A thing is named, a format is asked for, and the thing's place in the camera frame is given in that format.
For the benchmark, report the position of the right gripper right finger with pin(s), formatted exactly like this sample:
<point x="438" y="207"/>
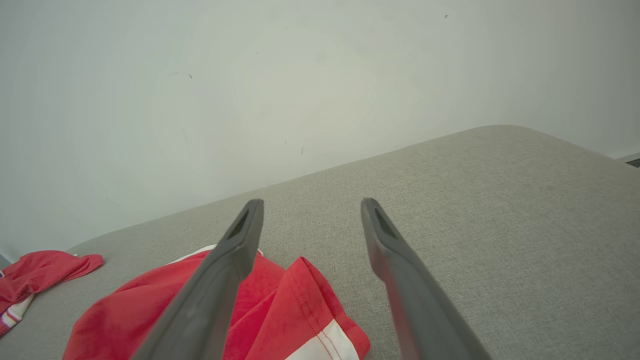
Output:
<point x="415" y="300"/>

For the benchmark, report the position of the red shorts with white stripes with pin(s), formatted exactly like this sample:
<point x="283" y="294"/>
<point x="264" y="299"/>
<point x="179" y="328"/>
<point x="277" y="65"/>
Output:
<point x="280" y="310"/>

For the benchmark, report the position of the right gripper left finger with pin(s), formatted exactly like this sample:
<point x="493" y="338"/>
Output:
<point x="210" y="295"/>

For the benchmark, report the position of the white skirting board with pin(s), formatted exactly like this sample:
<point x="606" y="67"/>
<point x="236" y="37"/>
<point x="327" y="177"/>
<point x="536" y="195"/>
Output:
<point x="629" y="157"/>

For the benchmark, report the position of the red shirt with white sleeves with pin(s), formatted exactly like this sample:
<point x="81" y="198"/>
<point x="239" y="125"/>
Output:
<point x="40" y="270"/>

